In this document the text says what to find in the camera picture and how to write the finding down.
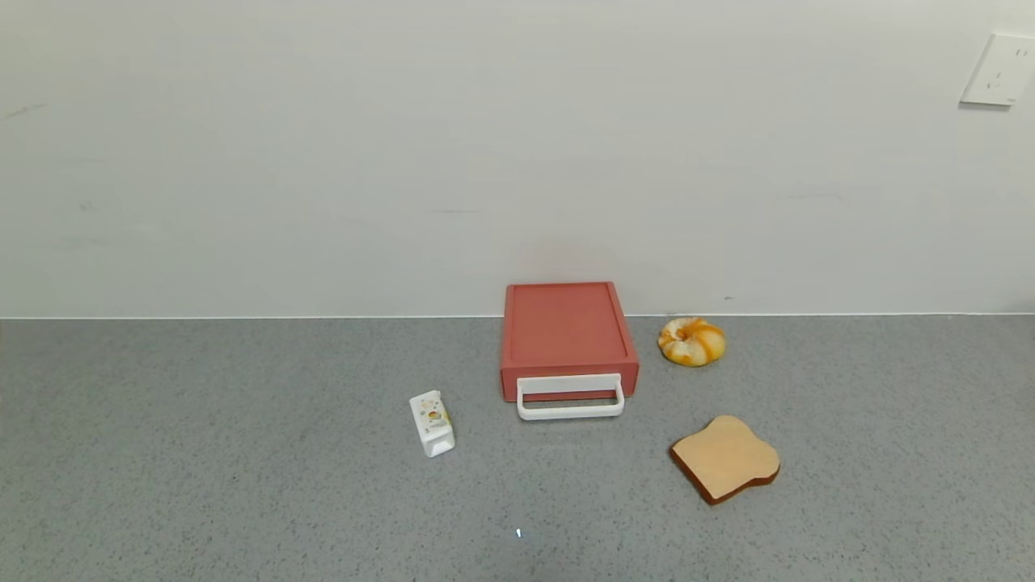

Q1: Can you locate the red drawer cabinet case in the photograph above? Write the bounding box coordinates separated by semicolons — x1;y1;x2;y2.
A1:
500;281;640;377

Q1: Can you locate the small white milk carton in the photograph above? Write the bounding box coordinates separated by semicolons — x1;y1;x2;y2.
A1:
409;390;456;458

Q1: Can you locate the orange glazed donut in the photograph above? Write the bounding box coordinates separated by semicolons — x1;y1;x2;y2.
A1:
657;317;726;368

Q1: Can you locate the toast bread slice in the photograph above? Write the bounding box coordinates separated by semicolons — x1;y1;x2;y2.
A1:
669;415;782;506

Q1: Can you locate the white wall socket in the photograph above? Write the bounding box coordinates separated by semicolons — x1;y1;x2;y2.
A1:
960;32;1035;108

